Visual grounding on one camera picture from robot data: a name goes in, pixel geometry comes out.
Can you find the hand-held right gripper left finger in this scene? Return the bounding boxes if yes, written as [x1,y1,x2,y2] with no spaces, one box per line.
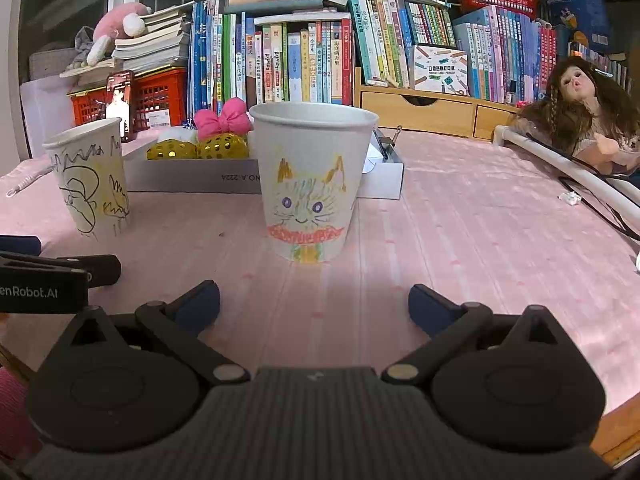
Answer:
[55,281,250,386]

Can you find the stack of paperback books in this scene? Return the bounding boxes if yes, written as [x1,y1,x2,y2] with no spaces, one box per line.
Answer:
[65,2,193,83]

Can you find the pink and white plush toy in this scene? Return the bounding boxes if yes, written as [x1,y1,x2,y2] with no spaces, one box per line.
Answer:
[86,2,152,67]

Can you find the pink padded bow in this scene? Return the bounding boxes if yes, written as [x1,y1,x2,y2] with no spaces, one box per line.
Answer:
[193,98,252,136]

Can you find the white box with colourful print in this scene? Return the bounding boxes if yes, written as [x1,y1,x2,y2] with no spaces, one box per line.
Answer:
[407,44,471,97]

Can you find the paper cup with black drawing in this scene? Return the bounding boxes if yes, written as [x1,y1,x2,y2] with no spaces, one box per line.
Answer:
[42,116,133,237]

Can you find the black binder clip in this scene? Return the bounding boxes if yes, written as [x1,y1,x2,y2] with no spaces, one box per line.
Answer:
[372,125,403,162]

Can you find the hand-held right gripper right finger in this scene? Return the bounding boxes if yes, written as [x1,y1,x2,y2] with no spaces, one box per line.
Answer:
[382,284,586,386]

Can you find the black cable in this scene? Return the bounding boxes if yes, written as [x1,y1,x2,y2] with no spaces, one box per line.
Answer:
[525,132,640,242]

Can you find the blue printed carton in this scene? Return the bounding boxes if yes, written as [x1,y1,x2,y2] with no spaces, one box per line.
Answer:
[539,0,615,55]

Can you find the wooden drawer organizer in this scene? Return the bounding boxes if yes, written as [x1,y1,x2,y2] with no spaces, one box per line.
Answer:
[354,66,521,141]

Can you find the white flat board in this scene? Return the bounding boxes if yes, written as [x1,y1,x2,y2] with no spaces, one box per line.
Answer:
[20,77,76,158]

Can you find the white curved tube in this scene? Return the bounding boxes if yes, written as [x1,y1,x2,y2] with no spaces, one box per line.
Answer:
[492,124,640,231]

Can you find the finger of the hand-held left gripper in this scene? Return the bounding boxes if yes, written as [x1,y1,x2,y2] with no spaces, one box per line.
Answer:
[0,235,42,257]
[57,254,122,288]

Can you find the brown-haired doll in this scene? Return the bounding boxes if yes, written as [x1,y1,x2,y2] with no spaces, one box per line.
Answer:
[510,55,640,176]

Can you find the row of colourful picture books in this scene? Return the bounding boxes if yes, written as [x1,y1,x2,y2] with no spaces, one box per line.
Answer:
[187,0,357,108]

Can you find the pile of large flat books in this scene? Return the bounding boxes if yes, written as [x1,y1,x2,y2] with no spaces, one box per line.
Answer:
[222,0,351,26]

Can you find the paper cup with cat drawing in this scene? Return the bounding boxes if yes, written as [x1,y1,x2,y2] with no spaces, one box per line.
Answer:
[248,102,380,263]

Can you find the row of thin textbooks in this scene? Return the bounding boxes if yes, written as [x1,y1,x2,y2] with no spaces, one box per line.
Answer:
[345,0,561,103]

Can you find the white cardboard box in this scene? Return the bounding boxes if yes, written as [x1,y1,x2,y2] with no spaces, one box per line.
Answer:
[121,127,405,200]

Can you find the white window frame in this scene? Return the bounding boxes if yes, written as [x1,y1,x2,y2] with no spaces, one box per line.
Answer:
[0,0,128,163]

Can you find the pink striped tablecloth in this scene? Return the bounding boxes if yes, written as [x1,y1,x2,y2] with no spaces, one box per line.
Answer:
[0,127,640,431]

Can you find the red plastic crate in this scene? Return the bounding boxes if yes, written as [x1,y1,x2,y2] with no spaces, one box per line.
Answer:
[70,66,188,128]

